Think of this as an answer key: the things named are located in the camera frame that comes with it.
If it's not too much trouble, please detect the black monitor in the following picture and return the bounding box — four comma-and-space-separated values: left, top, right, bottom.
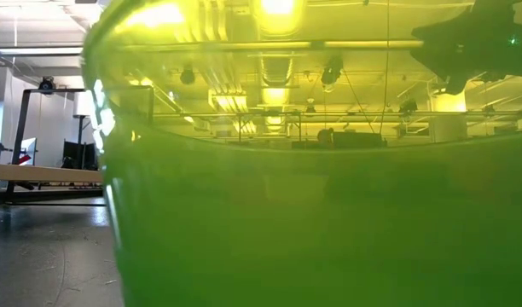
62, 140, 99, 171

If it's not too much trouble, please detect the white and red sign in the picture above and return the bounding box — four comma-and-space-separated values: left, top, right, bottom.
20, 136, 38, 166

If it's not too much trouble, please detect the long wooden table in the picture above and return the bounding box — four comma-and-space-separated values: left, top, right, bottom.
0, 164, 104, 184

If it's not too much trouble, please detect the person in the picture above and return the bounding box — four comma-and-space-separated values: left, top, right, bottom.
316, 126, 335, 149

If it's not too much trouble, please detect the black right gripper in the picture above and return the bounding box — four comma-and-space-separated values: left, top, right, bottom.
409, 0, 522, 97

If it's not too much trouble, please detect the black metal frame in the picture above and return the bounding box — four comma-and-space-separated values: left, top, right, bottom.
4, 87, 88, 205

